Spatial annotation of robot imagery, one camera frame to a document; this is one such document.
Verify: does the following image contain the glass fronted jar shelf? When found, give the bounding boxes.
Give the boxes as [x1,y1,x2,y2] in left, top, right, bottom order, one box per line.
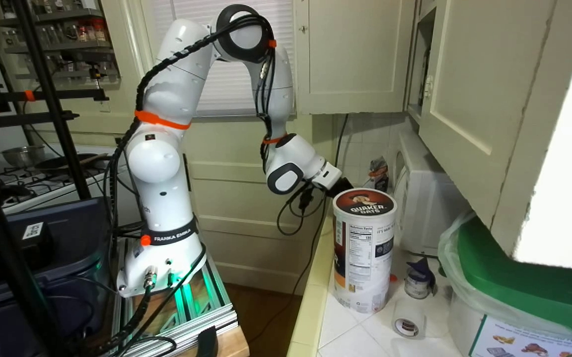
[0,0,123,94]

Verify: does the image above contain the black tripod stand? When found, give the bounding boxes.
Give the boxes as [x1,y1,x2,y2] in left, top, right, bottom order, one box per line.
[0,0,113,357]

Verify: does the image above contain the gas stove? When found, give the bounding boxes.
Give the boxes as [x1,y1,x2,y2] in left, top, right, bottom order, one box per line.
[0,149,113,215]

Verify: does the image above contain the white microwave oven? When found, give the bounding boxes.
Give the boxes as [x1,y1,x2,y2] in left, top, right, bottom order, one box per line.
[391,129,474,258]

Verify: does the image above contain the green lidded plastic container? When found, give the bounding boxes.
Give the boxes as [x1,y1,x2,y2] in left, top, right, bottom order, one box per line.
[436,213,572,357]

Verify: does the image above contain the white cupboard shelf unit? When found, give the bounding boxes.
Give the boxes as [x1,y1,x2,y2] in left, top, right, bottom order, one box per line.
[405,5,438,128]

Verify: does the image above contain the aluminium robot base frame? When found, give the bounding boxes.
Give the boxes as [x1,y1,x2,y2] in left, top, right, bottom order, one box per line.
[107,256,252,357]

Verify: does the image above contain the Quaker oats canister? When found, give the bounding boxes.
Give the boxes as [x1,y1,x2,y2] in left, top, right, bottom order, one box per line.
[329,187,399,316]

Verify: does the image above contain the dark blue storage box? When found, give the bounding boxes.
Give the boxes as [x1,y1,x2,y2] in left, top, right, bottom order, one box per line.
[0,197,115,357]

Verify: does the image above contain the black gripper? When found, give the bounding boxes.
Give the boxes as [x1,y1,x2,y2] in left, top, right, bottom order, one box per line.
[327,175,357,199]

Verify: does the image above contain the white cupboard door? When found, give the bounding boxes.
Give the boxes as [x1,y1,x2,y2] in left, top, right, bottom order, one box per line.
[293,0,417,118]
[417,0,560,231]

